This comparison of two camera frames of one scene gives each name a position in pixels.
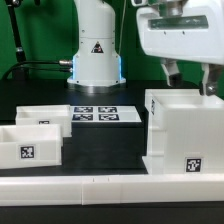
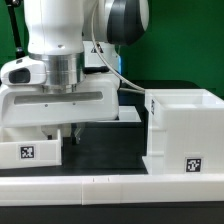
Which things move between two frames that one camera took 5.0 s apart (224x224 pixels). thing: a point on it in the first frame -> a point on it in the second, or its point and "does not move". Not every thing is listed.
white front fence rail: [111, 189] does not move
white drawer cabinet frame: [184, 132] does not move
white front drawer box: [28, 146] does not move
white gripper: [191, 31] -> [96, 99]
